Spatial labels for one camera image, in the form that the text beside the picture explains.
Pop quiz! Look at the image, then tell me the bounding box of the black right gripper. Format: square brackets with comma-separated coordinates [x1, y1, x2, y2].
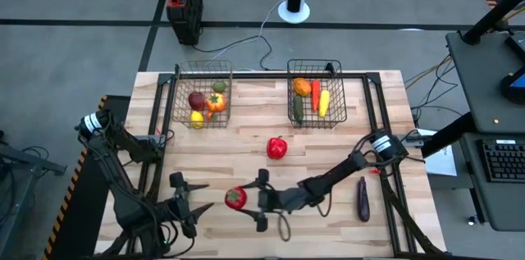
[236, 168, 301, 233]

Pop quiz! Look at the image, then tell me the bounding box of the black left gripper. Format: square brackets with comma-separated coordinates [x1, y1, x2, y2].
[161, 171, 216, 240]

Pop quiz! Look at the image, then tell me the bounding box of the small red bell pepper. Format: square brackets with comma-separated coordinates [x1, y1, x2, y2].
[224, 186, 249, 211]

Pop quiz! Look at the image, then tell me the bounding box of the yellow lemon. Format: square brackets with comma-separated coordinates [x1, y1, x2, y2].
[189, 110, 205, 130]

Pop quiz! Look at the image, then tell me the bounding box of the dark red apple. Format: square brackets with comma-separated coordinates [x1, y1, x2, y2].
[187, 91, 206, 112]

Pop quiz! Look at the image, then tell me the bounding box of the orange bell pepper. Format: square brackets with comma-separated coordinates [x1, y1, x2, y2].
[205, 92, 227, 114]

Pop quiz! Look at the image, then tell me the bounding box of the long dark green pepper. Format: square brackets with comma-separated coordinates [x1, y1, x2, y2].
[293, 95, 305, 125]

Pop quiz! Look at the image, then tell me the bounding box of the purple eggplant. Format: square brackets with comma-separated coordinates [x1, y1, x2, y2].
[356, 176, 371, 223]

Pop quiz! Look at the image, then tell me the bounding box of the orange carrot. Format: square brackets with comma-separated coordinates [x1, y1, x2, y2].
[310, 80, 322, 113]

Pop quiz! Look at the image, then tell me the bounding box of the orange mango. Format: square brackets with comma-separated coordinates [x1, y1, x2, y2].
[292, 77, 313, 98]

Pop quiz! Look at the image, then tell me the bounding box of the large red bell pepper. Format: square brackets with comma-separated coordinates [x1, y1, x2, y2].
[266, 135, 289, 161]

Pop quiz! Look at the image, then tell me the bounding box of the grey metal stand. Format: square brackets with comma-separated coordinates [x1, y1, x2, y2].
[0, 128, 69, 260]

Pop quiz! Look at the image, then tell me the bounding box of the red and black box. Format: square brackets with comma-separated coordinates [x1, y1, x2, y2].
[165, 0, 204, 46]

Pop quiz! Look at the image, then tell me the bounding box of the white paper sheet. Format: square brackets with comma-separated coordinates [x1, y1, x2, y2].
[405, 128, 459, 177]

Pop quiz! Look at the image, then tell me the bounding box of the black desk leg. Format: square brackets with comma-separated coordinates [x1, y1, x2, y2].
[420, 112, 477, 159]

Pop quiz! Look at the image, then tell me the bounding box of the black keyboard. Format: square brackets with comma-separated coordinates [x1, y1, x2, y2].
[477, 139, 525, 183]

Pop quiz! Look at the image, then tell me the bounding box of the grey desk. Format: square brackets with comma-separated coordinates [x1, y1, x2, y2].
[445, 30, 525, 232]

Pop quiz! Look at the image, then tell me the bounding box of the black device with blue screen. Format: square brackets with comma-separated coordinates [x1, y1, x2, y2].
[499, 66, 525, 103]

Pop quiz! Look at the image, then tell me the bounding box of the copper wire basket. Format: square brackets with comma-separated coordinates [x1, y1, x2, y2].
[171, 60, 233, 129]

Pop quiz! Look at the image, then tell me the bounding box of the black wire basket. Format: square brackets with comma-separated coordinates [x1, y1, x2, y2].
[286, 58, 349, 129]

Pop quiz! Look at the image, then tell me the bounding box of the black metal table frame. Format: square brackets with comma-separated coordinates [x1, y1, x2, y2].
[98, 71, 452, 260]

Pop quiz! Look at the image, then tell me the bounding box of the black floor cable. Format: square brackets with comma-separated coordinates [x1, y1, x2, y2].
[409, 58, 464, 124]
[191, 34, 288, 72]

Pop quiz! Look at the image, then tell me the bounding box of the white floor cable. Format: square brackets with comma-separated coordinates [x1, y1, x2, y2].
[203, 0, 286, 68]

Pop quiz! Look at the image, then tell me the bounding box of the yellow floor cable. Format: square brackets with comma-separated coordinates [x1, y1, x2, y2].
[404, 55, 454, 87]

